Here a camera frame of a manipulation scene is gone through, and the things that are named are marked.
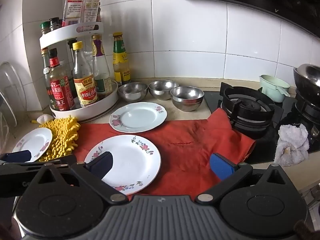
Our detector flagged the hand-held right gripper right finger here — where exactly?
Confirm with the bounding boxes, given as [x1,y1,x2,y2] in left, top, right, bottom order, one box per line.
[195,152,292,204]

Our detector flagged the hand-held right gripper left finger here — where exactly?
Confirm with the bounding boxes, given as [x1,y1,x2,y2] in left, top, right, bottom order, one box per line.
[32,151,129,204]

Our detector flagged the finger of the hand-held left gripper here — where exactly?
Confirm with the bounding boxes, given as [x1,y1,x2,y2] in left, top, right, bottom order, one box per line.
[0,150,48,172]
[54,154,78,167]

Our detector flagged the white rose-print plate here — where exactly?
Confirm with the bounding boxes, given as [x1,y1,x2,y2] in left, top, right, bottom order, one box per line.
[12,127,53,163]

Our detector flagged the white plate small flower sprigs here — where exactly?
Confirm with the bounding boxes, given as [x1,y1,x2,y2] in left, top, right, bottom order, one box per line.
[84,134,162,196]

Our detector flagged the pale blue rose plate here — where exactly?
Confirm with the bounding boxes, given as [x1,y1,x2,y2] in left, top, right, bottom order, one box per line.
[109,102,167,133]

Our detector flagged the stainless steel bowl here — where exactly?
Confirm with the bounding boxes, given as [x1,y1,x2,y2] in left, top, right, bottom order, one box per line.
[117,82,148,102]
[170,86,205,112]
[148,80,179,101]

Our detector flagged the yellow chenille cloth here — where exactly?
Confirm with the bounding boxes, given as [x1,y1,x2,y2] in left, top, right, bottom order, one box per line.
[39,115,81,162]

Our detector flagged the red cloth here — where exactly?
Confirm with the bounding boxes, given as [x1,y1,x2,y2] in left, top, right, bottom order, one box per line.
[74,107,257,202]

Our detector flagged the garlic bulb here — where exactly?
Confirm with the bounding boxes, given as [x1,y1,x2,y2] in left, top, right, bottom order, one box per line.
[37,114,54,125]

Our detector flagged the glass pot lid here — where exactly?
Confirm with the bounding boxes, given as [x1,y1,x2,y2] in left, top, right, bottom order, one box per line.
[0,90,18,128]
[0,61,28,128]

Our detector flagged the black glass gas stove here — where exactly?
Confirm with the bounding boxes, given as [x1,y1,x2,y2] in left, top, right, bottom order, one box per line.
[202,82,320,164]

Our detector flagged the black burner grate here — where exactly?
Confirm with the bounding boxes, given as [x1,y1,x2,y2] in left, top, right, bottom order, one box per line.
[217,82,284,139]
[285,87,320,153]

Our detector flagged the red label sauce bottle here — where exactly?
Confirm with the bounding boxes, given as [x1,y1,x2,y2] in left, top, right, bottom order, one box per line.
[47,48,77,111]

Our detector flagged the yellow cap vinegar bottle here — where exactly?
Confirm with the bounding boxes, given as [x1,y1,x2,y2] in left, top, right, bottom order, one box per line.
[72,41,98,108]

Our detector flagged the white towel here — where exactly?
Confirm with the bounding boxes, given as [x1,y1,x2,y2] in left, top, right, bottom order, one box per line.
[274,123,310,167]

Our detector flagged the dark sauce bottle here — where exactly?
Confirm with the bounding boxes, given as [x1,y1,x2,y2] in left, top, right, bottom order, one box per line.
[41,48,54,103]

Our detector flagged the pale green ladle cup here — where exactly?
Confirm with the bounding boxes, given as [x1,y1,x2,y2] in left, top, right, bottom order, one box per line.
[259,74,291,103]

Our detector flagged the purple label clear bottle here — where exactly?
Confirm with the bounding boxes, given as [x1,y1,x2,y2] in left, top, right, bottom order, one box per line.
[91,34,113,99]

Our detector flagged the yellow label green-cap bottle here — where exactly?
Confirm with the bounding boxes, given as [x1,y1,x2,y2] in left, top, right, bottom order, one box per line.
[112,32,131,86]

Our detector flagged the black cap bottle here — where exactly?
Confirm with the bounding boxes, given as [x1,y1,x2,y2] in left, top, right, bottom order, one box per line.
[67,37,78,55]

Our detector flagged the steel wok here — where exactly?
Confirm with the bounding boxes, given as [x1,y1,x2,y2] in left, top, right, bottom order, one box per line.
[293,64,320,95]

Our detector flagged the white two-tier condiment rack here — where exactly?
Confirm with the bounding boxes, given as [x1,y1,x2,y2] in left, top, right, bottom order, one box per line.
[39,21,119,119]

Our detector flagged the small dark cap bottle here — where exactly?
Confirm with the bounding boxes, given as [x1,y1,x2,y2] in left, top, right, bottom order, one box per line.
[49,17,60,32]

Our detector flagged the seasoning packets on rack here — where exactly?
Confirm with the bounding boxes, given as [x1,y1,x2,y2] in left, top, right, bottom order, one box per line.
[62,0,88,27]

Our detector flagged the orange and white carton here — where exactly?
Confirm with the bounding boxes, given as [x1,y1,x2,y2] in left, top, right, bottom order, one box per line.
[81,0,102,23]

